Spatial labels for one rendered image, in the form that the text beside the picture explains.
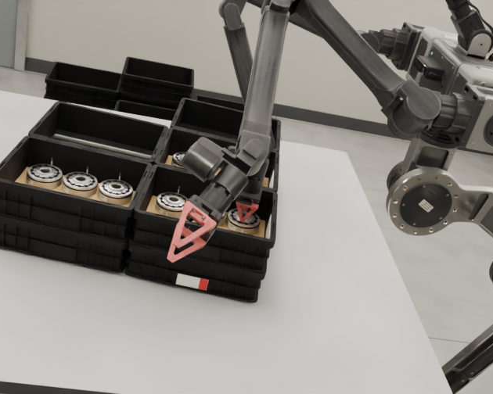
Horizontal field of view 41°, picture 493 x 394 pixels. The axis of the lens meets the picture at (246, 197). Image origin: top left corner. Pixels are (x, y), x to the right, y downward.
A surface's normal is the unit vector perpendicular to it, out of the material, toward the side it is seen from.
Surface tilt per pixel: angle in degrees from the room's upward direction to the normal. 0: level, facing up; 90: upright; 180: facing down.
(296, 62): 90
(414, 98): 39
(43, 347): 0
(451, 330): 0
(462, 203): 90
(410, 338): 0
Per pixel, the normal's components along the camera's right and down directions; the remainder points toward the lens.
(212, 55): 0.07, 0.51
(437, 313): 0.22, -0.85
